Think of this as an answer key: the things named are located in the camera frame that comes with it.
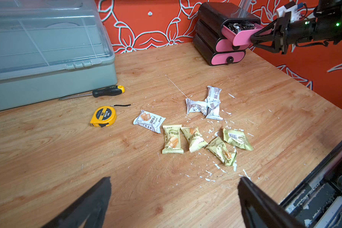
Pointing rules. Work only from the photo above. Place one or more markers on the green cookie packet leftmost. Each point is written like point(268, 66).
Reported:
point(172, 143)

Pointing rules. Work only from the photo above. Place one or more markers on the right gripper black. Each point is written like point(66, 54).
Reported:
point(266, 38)

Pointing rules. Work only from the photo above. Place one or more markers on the green cookie packet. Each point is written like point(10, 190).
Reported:
point(194, 138)
point(172, 143)
point(237, 139)
point(219, 149)

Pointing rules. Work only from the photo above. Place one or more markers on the pink top drawer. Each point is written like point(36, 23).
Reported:
point(241, 38)

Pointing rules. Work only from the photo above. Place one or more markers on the white cookie packet far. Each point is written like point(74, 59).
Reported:
point(213, 94)

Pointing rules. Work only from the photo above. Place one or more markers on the black cookie packet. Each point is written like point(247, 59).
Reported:
point(239, 26)

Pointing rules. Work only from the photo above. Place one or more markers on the yellow black screwdriver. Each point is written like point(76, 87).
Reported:
point(102, 92)

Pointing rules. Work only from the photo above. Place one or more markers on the yellow tape measure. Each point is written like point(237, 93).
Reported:
point(105, 115)

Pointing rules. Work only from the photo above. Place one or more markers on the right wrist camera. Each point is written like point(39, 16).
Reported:
point(294, 9)

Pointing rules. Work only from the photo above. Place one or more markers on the black drawer cabinet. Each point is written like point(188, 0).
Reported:
point(212, 17)

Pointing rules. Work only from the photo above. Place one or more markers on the white cookie packet crumpled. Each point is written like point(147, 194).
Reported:
point(196, 106)

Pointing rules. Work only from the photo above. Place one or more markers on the grey plastic storage box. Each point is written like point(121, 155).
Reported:
point(52, 49)

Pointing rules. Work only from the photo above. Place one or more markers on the green cookie packet right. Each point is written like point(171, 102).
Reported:
point(237, 139)

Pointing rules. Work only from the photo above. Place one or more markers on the pink bottom drawer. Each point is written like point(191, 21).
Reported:
point(227, 58)

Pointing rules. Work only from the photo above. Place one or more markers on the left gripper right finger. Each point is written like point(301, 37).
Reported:
point(260, 211)

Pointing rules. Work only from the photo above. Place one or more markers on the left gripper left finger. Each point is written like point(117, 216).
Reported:
point(88, 210)

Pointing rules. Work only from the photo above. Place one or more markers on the pink drawer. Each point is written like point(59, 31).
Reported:
point(227, 58)
point(224, 45)
point(241, 38)

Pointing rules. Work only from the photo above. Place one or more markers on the white cookie packet middle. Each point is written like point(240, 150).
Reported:
point(213, 110)

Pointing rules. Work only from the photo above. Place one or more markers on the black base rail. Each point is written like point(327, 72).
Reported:
point(317, 201)

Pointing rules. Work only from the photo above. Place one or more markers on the white cookie packet left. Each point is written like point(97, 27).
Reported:
point(149, 121)

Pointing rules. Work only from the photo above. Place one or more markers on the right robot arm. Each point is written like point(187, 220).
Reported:
point(324, 27)

